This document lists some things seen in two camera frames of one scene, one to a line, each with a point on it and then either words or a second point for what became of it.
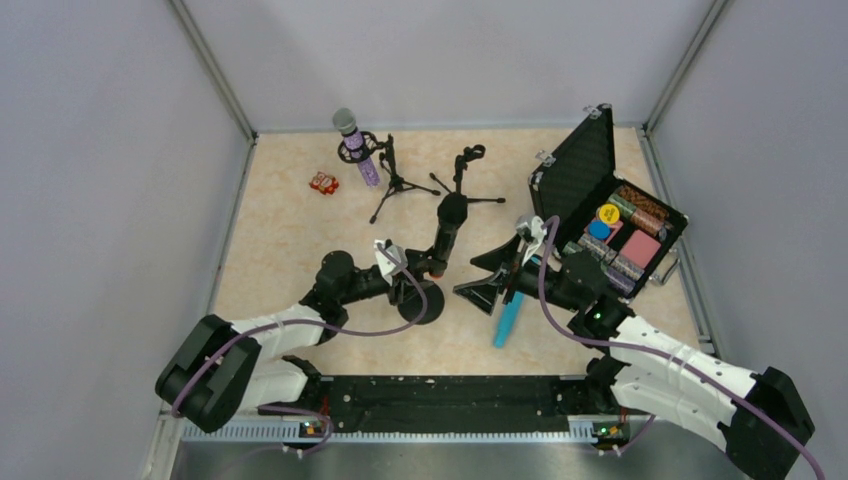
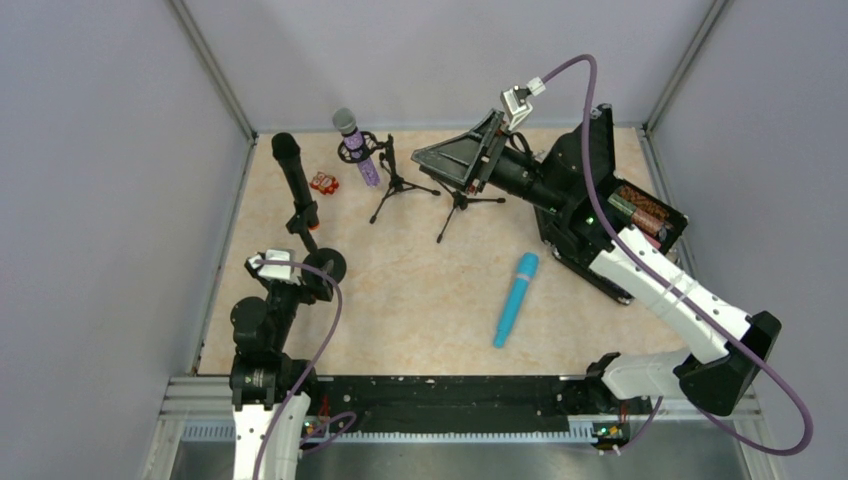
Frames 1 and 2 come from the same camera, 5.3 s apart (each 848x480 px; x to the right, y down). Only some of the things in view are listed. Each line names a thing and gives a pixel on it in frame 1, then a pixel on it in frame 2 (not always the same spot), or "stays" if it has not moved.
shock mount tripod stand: [361, 147] stays
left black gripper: [429, 266] → [308, 275]
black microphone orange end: [452, 212] → [287, 149]
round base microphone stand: [413, 300] → [307, 213]
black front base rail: [449, 403] stays
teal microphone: [510, 313] stays
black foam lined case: [595, 213] stays
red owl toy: [324, 183] stays
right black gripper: [511, 278] → [485, 157]
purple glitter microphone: [345, 121] stays
